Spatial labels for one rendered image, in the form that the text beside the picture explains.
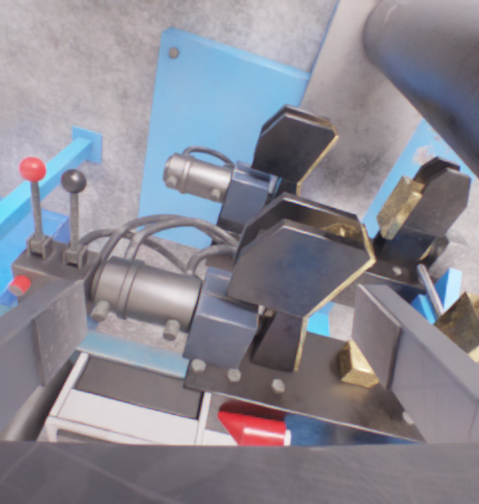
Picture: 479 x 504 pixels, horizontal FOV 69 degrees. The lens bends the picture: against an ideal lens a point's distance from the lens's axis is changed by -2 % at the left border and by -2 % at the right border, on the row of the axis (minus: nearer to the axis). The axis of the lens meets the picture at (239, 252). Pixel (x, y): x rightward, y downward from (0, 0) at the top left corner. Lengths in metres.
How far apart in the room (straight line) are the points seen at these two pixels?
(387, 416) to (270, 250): 0.44
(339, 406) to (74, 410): 0.46
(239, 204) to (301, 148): 0.22
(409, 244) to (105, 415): 0.90
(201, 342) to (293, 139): 0.55
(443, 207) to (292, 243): 0.67
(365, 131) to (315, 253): 0.89
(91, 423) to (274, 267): 0.36
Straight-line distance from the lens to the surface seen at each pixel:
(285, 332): 0.64
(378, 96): 1.33
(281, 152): 0.95
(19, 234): 1.89
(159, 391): 0.67
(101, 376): 0.68
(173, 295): 0.64
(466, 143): 0.55
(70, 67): 1.64
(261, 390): 0.70
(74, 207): 0.59
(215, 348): 0.65
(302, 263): 0.53
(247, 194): 0.98
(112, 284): 0.65
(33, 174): 0.58
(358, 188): 1.45
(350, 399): 0.78
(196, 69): 1.34
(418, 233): 1.14
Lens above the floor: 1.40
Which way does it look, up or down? 51 degrees down
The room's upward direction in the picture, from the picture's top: 170 degrees counter-clockwise
